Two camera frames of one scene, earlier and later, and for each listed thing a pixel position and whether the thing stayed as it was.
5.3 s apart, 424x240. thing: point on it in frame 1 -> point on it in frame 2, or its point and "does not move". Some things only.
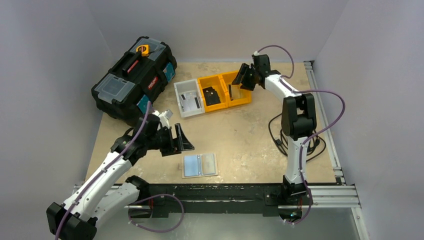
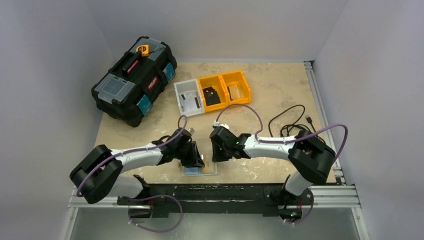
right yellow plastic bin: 236,96 does not move
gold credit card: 235,91 does not move
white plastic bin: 189,98 does not move
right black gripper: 251,76 -> 218,149
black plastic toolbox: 126,91 does not move
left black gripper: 168,141 -> 193,153
